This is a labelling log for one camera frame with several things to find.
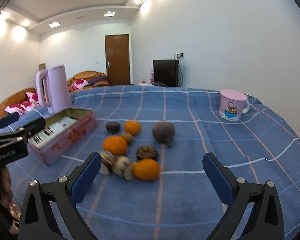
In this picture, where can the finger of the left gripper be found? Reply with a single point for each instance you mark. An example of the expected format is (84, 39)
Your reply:
(25, 131)
(7, 120)

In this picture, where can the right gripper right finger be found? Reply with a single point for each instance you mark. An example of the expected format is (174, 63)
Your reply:
(266, 218)

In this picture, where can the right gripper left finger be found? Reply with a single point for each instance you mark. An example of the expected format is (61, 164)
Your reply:
(37, 220)

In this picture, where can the large orange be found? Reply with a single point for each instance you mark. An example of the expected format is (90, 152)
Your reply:
(116, 145)

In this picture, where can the green-brown kiwi fruit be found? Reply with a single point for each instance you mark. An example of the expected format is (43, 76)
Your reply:
(127, 137)

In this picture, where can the small orange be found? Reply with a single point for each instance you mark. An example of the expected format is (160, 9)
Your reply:
(132, 127)

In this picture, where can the wrinkled dark passion fruit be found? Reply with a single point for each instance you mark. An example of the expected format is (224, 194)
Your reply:
(147, 152)

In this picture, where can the purple round fruit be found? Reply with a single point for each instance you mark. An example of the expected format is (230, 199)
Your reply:
(163, 132)

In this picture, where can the person's left hand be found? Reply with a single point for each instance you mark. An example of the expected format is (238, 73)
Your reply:
(7, 195)

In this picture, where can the brown leather sofa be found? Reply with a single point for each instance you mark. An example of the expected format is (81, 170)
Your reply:
(21, 102)

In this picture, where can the printed paper in tin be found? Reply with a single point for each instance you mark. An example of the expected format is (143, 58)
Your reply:
(51, 132)

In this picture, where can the pink tin box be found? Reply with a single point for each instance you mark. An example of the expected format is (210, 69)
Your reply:
(86, 122)

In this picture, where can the lilac electric kettle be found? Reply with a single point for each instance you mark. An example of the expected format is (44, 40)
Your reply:
(52, 89)

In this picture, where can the brown leather armchair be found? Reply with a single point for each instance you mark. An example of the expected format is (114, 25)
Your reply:
(87, 80)

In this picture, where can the blue checked tablecloth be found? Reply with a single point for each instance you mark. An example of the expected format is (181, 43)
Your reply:
(181, 203)

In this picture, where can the pink cartoon mug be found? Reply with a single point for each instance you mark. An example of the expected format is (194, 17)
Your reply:
(233, 104)

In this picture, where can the brown wooden door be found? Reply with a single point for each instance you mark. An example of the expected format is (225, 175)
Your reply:
(117, 59)

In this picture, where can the black television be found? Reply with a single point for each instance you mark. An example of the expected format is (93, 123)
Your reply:
(166, 72)

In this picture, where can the wall power socket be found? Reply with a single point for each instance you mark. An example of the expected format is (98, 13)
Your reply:
(179, 55)

